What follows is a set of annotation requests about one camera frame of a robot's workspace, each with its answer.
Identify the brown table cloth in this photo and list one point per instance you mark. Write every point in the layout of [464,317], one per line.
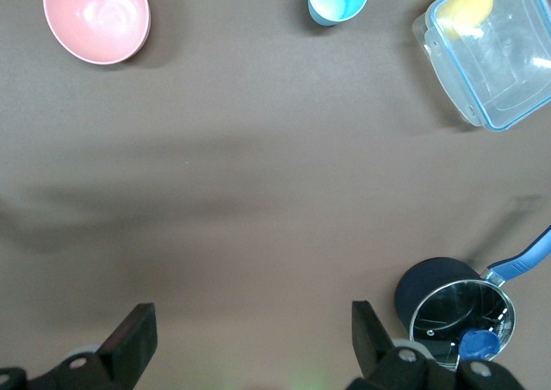
[215,170]

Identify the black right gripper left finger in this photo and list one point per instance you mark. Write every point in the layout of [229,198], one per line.
[133,338]

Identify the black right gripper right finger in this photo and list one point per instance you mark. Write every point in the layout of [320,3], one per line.
[370,342]

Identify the pink bowl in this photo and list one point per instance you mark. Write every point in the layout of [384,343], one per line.
[94,20]

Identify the clear container with blue seal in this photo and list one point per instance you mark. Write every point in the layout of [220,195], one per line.
[516,84]

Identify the glass lid with blue knob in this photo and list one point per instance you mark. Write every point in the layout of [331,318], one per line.
[456,308]

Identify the yellow lemon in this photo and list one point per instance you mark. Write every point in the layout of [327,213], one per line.
[469,7]

